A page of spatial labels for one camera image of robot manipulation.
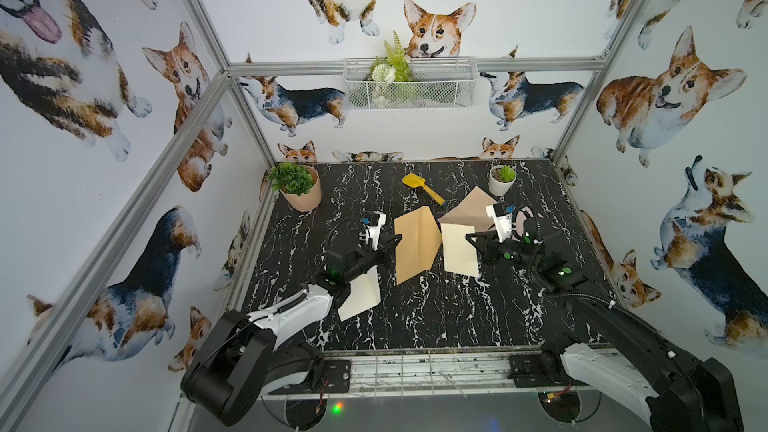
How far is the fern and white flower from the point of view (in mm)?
814

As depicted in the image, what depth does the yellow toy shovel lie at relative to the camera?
111 centimetres

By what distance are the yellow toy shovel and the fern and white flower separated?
36cm
